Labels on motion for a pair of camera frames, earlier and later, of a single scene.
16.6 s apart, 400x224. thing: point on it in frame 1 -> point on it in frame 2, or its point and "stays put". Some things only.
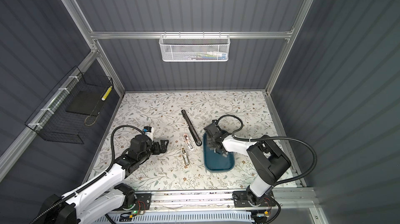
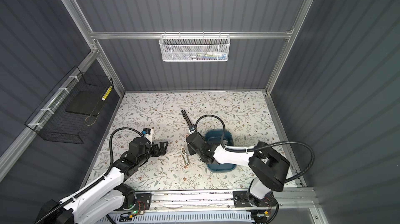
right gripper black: x=209 y=141 -> x=191 y=150
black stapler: x=192 y=131 stays put
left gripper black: x=163 y=146 stays put
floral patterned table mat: x=180 y=117 stays put
